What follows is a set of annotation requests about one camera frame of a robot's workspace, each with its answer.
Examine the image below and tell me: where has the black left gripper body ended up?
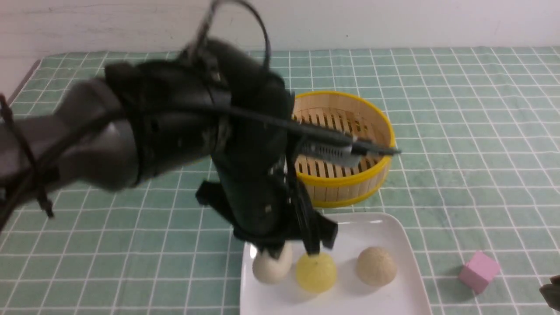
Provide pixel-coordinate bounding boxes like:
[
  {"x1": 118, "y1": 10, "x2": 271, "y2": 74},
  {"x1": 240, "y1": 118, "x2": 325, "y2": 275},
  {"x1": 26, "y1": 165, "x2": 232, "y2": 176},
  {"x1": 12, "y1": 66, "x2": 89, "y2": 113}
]
[{"x1": 196, "y1": 78, "x2": 338, "y2": 249}]

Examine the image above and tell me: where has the white square plate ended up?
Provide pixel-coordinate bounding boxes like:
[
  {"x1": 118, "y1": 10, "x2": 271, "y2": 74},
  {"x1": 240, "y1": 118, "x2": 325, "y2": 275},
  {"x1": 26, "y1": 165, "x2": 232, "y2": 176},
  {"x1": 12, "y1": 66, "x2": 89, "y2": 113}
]
[{"x1": 239, "y1": 213, "x2": 432, "y2": 315}]

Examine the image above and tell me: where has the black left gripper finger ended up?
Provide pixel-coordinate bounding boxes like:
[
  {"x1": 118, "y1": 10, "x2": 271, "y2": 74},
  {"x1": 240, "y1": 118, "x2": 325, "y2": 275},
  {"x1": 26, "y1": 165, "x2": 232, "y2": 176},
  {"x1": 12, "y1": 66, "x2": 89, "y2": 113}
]
[
  {"x1": 258, "y1": 241, "x2": 286, "y2": 259},
  {"x1": 302, "y1": 219, "x2": 321, "y2": 256}
]

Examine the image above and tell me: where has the green checkered tablecloth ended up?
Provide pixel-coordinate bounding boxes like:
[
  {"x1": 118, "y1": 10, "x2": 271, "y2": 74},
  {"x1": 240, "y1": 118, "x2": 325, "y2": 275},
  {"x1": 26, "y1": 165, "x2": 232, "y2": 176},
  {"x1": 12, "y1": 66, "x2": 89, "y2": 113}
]
[{"x1": 1, "y1": 47, "x2": 560, "y2": 315}]

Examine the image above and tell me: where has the white steamed bun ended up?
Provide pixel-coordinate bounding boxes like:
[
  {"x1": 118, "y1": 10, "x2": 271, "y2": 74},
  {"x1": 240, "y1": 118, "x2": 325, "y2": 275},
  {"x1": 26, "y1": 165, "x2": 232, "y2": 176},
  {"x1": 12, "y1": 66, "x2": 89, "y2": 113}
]
[{"x1": 252, "y1": 242, "x2": 293, "y2": 285}]

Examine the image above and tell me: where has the dark object at edge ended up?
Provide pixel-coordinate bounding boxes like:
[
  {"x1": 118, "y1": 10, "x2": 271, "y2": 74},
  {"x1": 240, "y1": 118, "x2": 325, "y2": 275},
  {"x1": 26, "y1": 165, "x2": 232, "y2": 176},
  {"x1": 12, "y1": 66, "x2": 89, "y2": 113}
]
[{"x1": 539, "y1": 275, "x2": 560, "y2": 312}]

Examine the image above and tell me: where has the yellow bamboo steamer basket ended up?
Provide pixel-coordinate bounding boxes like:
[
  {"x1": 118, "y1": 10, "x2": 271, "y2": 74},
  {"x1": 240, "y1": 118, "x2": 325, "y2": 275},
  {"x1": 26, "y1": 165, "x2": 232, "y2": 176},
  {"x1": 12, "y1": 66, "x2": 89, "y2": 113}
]
[{"x1": 293, "y1": 91, "x2": 396, "y2": 208}]

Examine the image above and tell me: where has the pink cube block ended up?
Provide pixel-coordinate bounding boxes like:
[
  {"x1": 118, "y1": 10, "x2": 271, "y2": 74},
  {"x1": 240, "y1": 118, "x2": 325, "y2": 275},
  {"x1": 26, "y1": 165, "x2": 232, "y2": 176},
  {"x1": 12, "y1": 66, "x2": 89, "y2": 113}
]
[{"x1": 458, "y1": 251, "x2": 501, "y2": 294}]

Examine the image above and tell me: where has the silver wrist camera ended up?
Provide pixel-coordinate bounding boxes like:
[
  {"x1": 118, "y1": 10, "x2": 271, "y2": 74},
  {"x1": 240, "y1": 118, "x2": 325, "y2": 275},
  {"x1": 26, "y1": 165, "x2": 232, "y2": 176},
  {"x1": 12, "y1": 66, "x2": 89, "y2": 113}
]
[{"x1": 298, "y1": 141, "x2": 361, "y2": 168}]

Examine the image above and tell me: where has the yellow steamed bun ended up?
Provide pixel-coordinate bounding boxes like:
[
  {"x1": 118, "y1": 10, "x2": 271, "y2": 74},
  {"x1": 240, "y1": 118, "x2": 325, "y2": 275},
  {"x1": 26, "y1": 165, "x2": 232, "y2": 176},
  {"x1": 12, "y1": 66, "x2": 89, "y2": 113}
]
[{"x1": 295, "y1": 252, "x2": 337, "y2": 294}]

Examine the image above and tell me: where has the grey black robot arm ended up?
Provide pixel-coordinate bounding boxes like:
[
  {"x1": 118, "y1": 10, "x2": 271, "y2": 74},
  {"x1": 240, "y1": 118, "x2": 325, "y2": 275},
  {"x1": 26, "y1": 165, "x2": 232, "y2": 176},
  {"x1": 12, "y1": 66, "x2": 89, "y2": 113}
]
[{"x1": 1, "y1": 40, "x2": 338, "y2": 257}]

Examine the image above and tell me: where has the beige steamed bun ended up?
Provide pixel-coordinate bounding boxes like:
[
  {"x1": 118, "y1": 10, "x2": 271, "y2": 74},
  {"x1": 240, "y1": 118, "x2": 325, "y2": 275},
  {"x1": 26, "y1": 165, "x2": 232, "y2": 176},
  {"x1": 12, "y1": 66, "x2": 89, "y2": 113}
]
[{"x1": 355, "y1": 246, "x2": 398, "y2": 287}]

